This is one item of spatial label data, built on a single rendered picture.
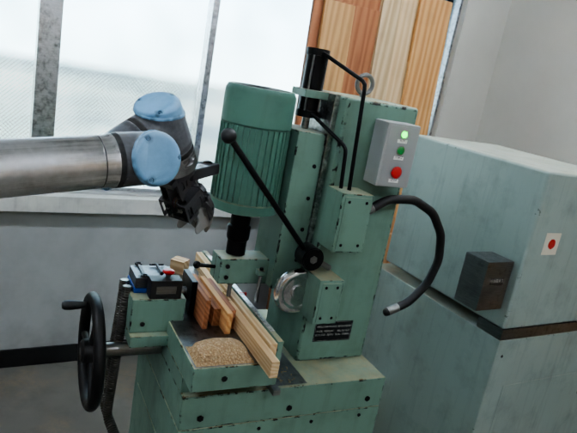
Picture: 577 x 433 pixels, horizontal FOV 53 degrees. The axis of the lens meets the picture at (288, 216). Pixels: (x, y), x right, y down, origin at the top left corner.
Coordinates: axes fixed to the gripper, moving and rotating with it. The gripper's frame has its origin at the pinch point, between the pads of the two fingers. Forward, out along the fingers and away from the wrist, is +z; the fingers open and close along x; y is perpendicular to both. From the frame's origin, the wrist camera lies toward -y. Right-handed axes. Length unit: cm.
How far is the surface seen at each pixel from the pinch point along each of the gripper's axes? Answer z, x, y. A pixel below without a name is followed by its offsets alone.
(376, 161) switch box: -2.5, 31.8, -32.4
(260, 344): 17.5, 21.4, 15.2
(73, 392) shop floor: 133, -92, 15
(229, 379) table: 19.7, 18.1, 24.8
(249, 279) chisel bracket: 21.4, 7.9, -2.7
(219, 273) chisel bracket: 16.2, 2.3, 1.6
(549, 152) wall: 126, 72, -210
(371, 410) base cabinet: 56, 44, 3
